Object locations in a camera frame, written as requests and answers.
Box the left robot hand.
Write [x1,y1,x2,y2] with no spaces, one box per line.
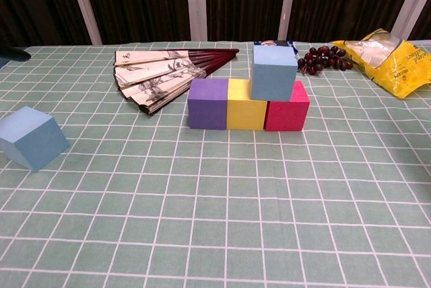
[0,44,32,62]

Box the light blue foam cube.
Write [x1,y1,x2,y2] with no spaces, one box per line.
[0,106,71,172]
[250,44,299,102]

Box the purple foam cube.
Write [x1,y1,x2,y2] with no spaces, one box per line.
[187,78,230,130]

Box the yellow foam cube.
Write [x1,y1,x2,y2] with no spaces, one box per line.
[227,79,269,131]

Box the magenta foam cube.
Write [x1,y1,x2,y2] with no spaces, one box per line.
[264,81,310,133]

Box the painted paper folding fan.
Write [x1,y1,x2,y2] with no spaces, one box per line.
[113,48,240,116]

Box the green checked tablecloth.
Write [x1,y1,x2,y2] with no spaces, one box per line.
[0,39,431,288]

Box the blue snack packet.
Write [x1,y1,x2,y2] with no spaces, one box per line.
[254,39,300,55]

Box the dark red grape bunch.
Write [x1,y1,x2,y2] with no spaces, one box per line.
[297,44,354,76]

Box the yellow snack bag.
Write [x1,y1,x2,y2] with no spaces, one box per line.
[330,28,431,99]

